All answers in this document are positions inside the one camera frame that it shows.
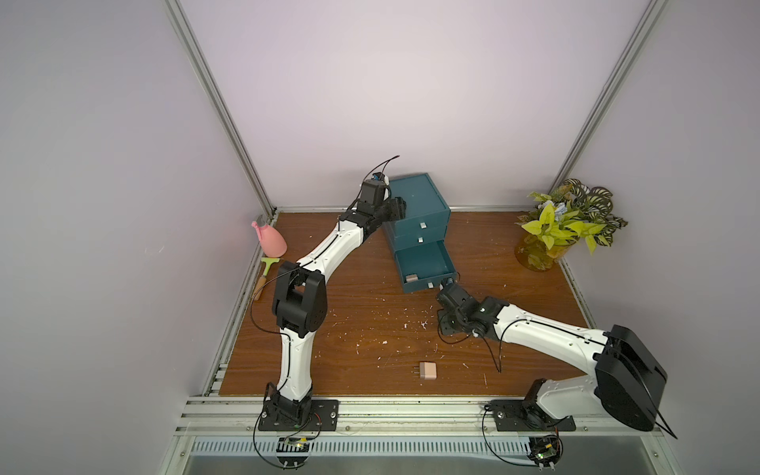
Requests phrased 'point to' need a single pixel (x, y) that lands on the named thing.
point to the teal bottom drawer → (423, 268)
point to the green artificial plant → (574, 211)
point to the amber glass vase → (533, 254)
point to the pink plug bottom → (427, 370)
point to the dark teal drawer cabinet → (417, 240)
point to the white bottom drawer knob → (430, 285)
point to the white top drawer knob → (423, 225)
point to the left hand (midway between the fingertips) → (404, 202)
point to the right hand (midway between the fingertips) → (445, 313)
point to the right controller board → (545, 450)
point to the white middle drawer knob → (421, 239)
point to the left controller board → (292, 444)
